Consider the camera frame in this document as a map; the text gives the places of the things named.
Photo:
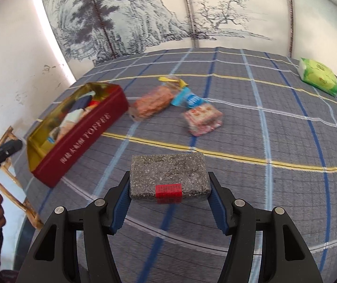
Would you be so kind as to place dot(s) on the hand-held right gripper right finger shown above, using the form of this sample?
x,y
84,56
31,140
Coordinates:
x,y
217,206

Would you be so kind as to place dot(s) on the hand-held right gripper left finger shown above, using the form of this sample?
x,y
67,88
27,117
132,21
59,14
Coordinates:
x,y
121,205

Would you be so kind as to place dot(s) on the dark sesame block packet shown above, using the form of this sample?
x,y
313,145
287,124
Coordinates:
x,y
168,171

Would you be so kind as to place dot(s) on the dark candy with blue ends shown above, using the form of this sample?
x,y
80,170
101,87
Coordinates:
x,y
53,138

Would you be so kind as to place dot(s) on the red and gold tin box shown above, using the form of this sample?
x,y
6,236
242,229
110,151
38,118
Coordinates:
x,y
80,144

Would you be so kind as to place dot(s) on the pink printed snack packet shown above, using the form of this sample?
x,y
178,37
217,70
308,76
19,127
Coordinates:
x,y
202,118

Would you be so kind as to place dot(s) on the navy and white snack packet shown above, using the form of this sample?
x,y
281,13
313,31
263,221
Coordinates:
x,y
78,104

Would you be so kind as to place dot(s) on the red snack packet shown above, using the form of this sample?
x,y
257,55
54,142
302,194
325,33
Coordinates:
x,y
95,103

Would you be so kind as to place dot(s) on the clear orange meat snack packet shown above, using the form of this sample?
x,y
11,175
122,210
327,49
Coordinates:
x,y
152,103

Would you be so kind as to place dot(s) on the yellow candy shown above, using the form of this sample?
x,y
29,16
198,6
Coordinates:
x,y
171,80

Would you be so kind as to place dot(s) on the bamboo chair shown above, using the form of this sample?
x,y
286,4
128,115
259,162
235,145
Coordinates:
x,y
32,216

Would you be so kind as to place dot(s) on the grey plaid blanket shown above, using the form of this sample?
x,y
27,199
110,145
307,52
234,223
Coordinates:
x,y
274,129

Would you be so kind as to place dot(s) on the green tissue pack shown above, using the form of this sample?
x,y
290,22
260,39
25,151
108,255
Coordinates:
x,y
318,75

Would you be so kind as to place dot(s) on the landscape painted folding screen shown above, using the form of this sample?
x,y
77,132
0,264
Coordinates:
x,y
127,20

